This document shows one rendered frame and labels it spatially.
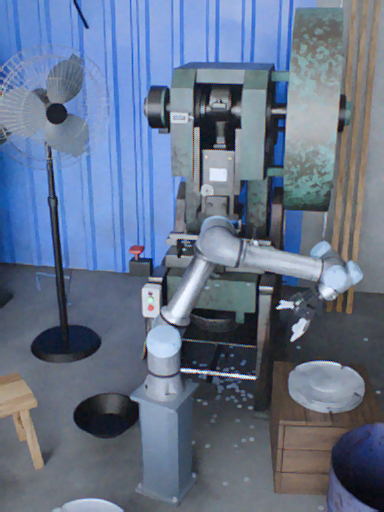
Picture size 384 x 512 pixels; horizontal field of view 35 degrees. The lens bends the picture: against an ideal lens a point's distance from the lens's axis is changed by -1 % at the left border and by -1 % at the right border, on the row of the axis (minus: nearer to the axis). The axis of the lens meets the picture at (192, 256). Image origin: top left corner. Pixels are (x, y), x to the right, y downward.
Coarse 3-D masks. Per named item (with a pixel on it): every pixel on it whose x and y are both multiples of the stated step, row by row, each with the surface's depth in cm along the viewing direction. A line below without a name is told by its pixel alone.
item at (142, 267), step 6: (132, 258) 266; (138, 258) 264; (144, 258) 266; (150, 258) 266; (132, 264) 263; (138, 264) 263; (144, 264) 262; (150, 264) 263; (132, 270) 264; (138, 270) 264; (144, 270) 263; (150, 270) 264; (132, 276) 265; (138, 276) 265; (144, 276) 264; (150, 276) 264
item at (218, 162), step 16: (208, 144) 266; (224, 144) 259; (208, 160) 257; (224, 160) 256; (208, 176) 260; (224, 176) 258; (208, 192) 261; (224, 192) 261; (208, 208) 262; (224, 208) 260
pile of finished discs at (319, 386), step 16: (304, 368) 243; (320, 368) 242; (336, 368) 242; (304, 384) 232; (320, 384) 231; (336, 384) 231; (352, 384) 232; (304, 400) 225; (320, 400) 222; (336, 400) 222; (352, 400) 221
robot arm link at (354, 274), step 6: (348, 264) 210; (354, 264) 210; (348, 270) 209; (354, 270) 208; (360, 270) 212; (348, 276) 209; (354, 276) 209; (360, 276) 209; (348, 282) 210; (354, 282) 210; (342, 288) 211
